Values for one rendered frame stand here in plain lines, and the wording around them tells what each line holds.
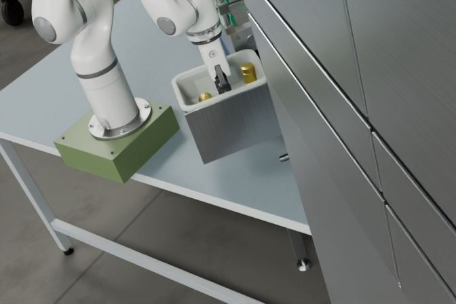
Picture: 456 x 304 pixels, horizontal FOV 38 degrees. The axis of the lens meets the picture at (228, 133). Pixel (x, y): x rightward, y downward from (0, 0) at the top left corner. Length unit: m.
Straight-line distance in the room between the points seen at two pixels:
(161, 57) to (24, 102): 0.52
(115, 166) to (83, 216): 1.28
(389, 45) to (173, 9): 1.10
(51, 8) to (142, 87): 0.65
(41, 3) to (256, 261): 1.31
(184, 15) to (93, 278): 1.57
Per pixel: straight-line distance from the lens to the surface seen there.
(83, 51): 1.79
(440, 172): 0.33
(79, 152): 1.90
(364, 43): 0.36
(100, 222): 2.99
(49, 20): 1.69
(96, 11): 1.76
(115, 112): 1.85
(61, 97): 2.39
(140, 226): 2.87
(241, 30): 1.69
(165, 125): 1.91
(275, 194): 1.62
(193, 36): 1.50
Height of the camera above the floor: 1.82
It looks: 35 degrees down
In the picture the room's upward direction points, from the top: 19 degrees counter-clockwise
